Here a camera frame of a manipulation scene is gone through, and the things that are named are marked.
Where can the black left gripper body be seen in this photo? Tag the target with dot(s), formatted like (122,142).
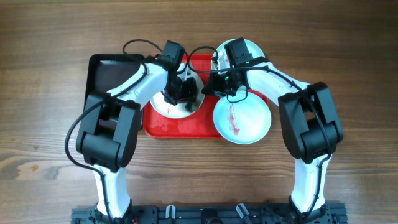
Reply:
(183,89)

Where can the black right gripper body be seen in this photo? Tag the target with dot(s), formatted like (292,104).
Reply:
(224,84)

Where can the green yellow sponge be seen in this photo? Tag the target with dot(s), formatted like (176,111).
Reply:
(191,107)

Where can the white plate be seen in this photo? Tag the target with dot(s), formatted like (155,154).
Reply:
(178,111)

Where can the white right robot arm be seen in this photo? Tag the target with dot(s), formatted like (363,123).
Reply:
(309,122)

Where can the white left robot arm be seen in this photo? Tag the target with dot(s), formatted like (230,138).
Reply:
(118,87)

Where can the red tray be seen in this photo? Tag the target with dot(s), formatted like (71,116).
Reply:
(199,125)

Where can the black tray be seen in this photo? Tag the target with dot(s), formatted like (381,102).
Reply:
(105,72)

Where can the light blue far plate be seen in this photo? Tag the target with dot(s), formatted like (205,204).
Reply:
(223,61)

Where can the light blue plate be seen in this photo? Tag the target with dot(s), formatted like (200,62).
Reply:
(223,61)
(242,119)

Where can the light blue near plate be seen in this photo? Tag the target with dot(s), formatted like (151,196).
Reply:
(242,119)

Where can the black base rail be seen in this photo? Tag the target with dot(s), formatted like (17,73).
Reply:
(268,213)

